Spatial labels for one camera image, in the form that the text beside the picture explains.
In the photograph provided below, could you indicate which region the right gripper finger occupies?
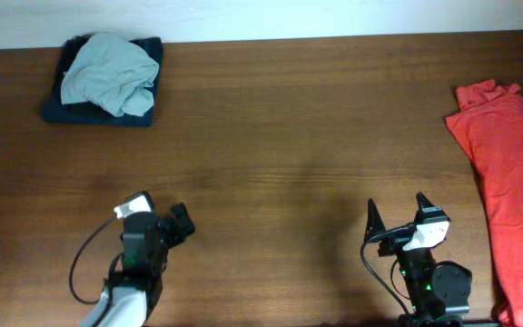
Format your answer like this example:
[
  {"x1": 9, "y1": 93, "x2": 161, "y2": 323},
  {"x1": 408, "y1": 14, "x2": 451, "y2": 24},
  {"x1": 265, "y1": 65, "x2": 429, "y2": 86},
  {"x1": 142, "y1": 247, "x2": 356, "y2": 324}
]
[
  {"x1": 416, "y1": 192, "x2": 435, "y2": 210},
  {"x1": 364, "y1": 198, "x2": 386, "y2": 242}
]

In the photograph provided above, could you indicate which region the light blue t-shirt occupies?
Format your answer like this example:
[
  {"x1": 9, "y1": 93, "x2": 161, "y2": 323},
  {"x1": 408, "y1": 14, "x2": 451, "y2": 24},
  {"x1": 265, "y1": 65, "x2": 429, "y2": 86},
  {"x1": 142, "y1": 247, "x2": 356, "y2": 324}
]
[{"x1": 60, "y1": 33, "x2": 160, "y2": 117}]

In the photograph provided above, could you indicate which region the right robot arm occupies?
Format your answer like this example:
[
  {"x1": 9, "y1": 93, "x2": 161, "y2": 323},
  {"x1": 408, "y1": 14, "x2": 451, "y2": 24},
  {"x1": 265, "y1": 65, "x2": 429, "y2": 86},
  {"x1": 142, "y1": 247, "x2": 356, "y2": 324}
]
[{"x1": 360, "y1": 193, "x2": 472, "y2": 326}]

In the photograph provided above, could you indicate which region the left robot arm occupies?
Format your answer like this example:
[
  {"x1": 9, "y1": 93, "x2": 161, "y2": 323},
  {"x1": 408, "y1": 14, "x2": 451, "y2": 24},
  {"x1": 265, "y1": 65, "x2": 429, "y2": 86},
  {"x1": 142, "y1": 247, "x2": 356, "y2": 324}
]
[{"x1": 81, "y1": 203, "x2": 195, "y2": 326}]

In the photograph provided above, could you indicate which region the red t-shirt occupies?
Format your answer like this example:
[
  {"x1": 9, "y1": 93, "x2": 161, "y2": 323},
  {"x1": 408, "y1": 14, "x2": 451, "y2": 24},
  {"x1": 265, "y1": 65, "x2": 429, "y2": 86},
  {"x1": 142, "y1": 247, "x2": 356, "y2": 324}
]
[{"x1": 446, "y1": 80, "x2": 523, "y2": 326}]

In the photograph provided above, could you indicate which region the folded dark navy garment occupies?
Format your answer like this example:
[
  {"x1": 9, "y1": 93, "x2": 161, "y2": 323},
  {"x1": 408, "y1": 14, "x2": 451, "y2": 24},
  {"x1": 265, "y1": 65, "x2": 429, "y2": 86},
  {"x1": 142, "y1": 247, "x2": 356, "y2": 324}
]
[{"x1": 41, "y1": 35, "x2": 154, "y2": 127}]

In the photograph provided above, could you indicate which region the right black cable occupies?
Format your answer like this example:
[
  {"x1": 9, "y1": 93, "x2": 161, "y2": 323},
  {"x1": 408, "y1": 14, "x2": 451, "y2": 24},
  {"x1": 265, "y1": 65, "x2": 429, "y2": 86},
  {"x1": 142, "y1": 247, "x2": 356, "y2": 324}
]
[{"x1": 360, "y1": 224, "x2": 415, "y2": 319}]

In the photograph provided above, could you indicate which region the black cable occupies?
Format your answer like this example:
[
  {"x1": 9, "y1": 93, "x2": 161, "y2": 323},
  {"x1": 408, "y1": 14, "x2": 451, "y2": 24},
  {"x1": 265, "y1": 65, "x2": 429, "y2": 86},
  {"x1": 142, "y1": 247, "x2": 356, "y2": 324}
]
[
  {"x1": 360, "y1": 224, "x2": 415, "y2": 319},
  {"x1": 68, "y1": 213, "x2": 124, "y2": 306}
]

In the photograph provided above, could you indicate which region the left black cable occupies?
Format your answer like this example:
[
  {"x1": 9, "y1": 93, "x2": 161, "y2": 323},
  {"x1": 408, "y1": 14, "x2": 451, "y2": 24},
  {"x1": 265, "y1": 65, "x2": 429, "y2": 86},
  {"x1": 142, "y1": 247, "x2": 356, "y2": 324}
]
[{"x1": 68, "y1": 213, "x2": 124, "y2": 306}]

